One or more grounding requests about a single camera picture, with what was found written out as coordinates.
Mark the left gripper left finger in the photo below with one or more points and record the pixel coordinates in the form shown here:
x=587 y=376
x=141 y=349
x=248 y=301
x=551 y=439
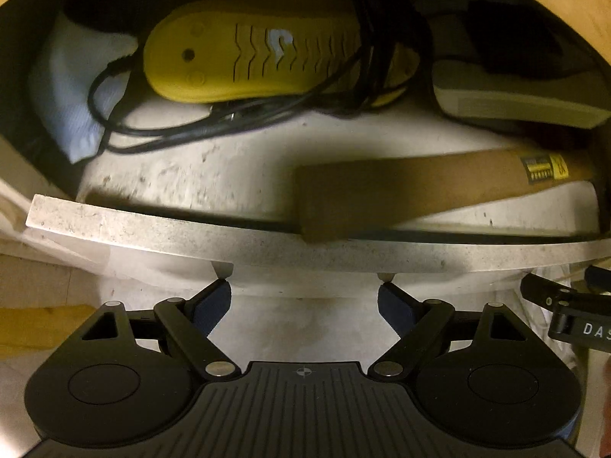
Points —
x=186 y=325

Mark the white drawer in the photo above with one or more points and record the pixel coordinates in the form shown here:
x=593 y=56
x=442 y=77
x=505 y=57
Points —
x=227 y=206

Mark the yellow shoe dryer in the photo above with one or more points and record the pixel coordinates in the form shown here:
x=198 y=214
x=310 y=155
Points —
x=214 y=51

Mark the light blue cloth bag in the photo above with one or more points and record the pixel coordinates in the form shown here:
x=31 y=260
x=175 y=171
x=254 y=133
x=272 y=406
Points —
x=72 y=57

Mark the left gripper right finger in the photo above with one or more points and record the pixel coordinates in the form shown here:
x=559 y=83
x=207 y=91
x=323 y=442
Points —
x=423 y=329

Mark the grey flat device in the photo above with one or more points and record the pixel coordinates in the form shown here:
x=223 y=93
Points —
x=465 y=91

